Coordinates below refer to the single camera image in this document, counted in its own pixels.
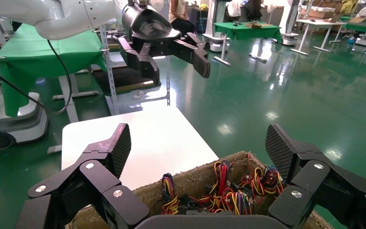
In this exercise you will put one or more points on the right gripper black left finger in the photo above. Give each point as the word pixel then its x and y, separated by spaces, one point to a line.
pixel 85 186

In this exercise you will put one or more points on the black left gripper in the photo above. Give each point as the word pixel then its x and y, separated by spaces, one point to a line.
pixel 148 25

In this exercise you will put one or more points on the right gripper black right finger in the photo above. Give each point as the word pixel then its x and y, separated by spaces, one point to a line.
pixel 322 186

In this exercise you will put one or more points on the power supply with honeycomb grille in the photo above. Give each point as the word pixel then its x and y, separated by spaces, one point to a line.
pixel 222 177

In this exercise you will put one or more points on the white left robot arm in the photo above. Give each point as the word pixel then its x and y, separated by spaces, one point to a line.
pixel 60 19

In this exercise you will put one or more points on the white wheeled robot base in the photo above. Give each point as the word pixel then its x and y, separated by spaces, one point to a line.
pixel 28 126

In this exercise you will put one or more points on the grey metal shelf rack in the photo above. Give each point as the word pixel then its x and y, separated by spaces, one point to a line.
pixel 111 82

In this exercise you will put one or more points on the green cloth covered table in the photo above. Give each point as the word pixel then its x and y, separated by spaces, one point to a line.
pixel 364 27
pixel 249 31

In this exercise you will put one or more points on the flat brown box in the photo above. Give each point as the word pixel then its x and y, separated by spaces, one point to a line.
pixel 257 25

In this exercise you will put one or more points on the worn brown cardboard box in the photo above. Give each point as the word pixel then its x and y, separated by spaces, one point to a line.
pixel 195 180

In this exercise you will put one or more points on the large green tablecloth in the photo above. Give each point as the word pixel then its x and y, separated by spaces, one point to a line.
pixel 44 53

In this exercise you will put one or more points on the white bare table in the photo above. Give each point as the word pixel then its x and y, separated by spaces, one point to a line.
pixel 318 22

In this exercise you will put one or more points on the stacked cardboard boxes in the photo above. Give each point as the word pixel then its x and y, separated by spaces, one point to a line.
pixel 320 13

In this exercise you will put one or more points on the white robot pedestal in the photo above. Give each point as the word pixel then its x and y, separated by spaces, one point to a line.
pixel 288 38
pixel 216 41

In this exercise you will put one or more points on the white table frame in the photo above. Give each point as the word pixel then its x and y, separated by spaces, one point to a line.
pixel 68 94

